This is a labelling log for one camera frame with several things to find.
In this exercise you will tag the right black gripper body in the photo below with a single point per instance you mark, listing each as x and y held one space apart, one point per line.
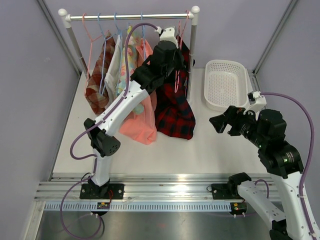
243 124

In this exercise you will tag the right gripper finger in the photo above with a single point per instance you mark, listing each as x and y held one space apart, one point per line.
220 128
218 121

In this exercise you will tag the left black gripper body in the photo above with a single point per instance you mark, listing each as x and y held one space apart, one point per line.
176 64

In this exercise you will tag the pink wire hanger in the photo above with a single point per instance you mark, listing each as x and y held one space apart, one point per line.
180 34
91 40

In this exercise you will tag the red plaid skirt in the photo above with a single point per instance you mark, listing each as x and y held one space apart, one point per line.
173 114

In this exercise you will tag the salmon pink skirt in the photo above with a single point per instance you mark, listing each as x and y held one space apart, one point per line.
142 129

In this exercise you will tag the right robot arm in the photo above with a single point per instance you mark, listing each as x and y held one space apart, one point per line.
283 162

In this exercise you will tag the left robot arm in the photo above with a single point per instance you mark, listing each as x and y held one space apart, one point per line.
155 71

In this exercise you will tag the floral pastel garment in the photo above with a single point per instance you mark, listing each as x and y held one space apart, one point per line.
132 58

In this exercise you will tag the white plastic basket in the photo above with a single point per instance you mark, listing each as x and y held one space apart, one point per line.
225 84

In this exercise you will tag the white garment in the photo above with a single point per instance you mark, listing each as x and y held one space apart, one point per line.
113 74

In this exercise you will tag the brown plaid garment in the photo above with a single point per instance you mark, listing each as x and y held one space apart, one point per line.
95 92

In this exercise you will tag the white metal clothes rack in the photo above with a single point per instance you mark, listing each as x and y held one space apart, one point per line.
192 15

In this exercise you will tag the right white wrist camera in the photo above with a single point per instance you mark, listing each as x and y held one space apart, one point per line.
257 102

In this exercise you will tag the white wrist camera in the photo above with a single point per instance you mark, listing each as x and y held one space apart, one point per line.
167 34
257 102

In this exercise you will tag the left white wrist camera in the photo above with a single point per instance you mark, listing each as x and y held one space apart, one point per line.
167 34

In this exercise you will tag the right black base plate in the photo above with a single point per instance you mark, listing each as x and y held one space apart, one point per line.
221 191

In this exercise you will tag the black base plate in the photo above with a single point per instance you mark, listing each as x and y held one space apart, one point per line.
110 191
221 191

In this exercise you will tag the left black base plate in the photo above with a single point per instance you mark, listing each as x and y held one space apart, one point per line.
110 191

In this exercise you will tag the aluminium mounting rail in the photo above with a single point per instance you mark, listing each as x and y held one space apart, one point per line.
151 188

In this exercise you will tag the white slotted cable duct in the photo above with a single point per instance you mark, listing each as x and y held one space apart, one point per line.
120 206

